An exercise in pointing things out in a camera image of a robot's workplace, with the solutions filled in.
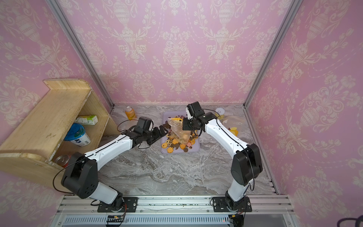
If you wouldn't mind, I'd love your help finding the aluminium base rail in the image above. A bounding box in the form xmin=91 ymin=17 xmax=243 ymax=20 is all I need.
xmin=51 ymin=194 xmax=298 ymax=227

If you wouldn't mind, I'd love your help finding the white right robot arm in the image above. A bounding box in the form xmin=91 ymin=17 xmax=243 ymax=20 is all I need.
xmin=182 ymin=102 xmax=263 ymax=210

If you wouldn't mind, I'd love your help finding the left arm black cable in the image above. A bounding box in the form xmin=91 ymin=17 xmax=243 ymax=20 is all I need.
xmin=52 ymin=119 xmax=155 ymax=195

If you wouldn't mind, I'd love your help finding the aluminium frame post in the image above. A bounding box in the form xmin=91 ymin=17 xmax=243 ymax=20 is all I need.
xmin=46 ymin=0 xmax=114 ymax=109
xmin=244 ymin=0 xmax=303 ymax=109

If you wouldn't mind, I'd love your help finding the yellow tin can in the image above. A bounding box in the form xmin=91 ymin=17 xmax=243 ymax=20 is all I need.
xmin=215 ymin=107 xmax=225 ymax=120

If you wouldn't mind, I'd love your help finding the lilac plastic tray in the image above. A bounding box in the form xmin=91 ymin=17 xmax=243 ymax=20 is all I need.
xmin=161 ymin=110 xmax=201 ymax=155

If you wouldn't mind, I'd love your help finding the aluminium frame post left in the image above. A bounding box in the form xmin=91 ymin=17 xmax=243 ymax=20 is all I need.
xmin=46 ymin=0 xmax=114 ymax=109

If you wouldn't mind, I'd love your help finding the green white carton box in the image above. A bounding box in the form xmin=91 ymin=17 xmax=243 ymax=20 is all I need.
xmin=74 ymin=115 xmax=98 ymax=125

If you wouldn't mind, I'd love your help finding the red soda can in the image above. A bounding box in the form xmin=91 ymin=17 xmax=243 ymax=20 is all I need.
xmin=55 ymin=155 xmax=71 ymax=168

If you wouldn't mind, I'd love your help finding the blue lid white tub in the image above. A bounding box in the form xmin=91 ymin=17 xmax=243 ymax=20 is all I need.
xmin=63 ymin=123 xmax=91 ymax=147

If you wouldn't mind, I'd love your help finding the orange Schweppes soda can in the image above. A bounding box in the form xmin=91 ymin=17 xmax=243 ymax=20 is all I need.
xmin=125 ymin=107 xmax=137 ymax=120

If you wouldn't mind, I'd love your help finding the pile of assorted cookies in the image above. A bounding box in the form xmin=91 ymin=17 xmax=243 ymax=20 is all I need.
xmin=161 ymin=113 xmax=199 ymax=154

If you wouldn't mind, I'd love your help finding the ziploc bag with yellow chick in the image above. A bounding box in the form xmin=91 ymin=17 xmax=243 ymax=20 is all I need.
xmin=222 ymin=115 xmax=246 ymax=137

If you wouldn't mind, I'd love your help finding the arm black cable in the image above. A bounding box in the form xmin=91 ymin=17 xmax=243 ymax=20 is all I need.
xmin=52 ymin=119 xmax=155 ymax=195
xmin=192 ymin=108 xmax=256 ymax=192

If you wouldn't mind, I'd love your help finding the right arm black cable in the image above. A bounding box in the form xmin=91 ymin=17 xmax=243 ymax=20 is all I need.
xmin=192 ymin=108 xmax=256 ymax=192

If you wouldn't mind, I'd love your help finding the aluminium frame post right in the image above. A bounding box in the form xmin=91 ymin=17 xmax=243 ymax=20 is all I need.
xmin=244 ymin=0 xmax=303 ymax=109

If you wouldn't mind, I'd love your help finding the wooden shelf unit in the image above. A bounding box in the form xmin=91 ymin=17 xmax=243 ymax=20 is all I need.
xmin=1 ymin=79 xmax=120 ymax=191

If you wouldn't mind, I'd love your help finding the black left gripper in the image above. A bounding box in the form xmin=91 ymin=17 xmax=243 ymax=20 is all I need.
xmin=143 ymin=124 xmax=170 ymax=145

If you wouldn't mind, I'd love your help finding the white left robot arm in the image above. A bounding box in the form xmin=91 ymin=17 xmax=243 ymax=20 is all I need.
xmin=61 ymin=117 xmax=168 ymax=211

